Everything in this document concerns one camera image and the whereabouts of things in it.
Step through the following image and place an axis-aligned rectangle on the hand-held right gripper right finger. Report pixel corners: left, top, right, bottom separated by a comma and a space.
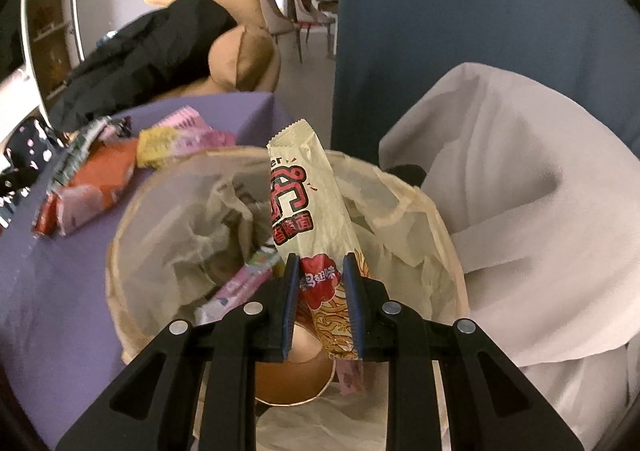
342, 253, 586, 451

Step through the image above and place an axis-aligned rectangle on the red orange cardboard box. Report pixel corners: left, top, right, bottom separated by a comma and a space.
62, 138, 140, 209

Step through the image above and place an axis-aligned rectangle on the red cylindrical can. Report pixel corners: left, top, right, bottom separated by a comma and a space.
252, 321, 337, 407

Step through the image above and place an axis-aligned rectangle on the red snack wrapper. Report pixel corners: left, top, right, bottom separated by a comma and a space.
32, 191, 63, 237

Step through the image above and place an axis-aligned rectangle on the cream noodle snack packet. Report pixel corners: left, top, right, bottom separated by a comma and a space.
266, 120, 373, 362

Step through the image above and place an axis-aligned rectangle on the yellow snack packet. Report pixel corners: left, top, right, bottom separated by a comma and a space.
136, 127, 183, 170

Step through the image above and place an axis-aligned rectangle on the black jacket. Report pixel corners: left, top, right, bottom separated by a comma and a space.
50, 0, 240, 132

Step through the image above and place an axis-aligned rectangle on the grey dining chair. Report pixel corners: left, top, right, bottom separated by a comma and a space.
294, 0, 337, 62
257, 0, 301, 39

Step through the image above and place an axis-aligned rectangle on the trash bin with beige bag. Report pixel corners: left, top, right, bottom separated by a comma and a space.
105, 146, 471, 451

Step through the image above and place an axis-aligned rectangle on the blue partition screen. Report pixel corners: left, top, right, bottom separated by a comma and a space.
331, 0, 640, 166

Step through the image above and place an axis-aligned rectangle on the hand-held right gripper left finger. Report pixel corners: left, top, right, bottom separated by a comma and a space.
55, 255, 301, 451

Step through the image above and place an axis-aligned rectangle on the dark printed bag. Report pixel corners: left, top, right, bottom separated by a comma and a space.
0, 116, 68, 227

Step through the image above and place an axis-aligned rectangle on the pale pink snack packet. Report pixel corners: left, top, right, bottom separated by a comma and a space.
57, 183, 118, 238

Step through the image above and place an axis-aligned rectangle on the tan sofa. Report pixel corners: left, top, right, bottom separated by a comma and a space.
144, 0, 282, 92

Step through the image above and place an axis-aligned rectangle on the long pink wrapper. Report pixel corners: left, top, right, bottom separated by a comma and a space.
194, 246, 282, 327

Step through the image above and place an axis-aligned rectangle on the dark green snack wrapper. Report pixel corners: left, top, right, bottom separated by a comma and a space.
47, 116, 133, 184

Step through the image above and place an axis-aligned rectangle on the pink purple snack packet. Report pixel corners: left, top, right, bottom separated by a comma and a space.
150, 105, 237, 154

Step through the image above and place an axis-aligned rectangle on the white shelf unit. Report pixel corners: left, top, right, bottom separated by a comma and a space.
20, 0, 83, 102

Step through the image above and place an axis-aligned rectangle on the purple tablecloth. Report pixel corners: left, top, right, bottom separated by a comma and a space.
0, 91, 283, 449

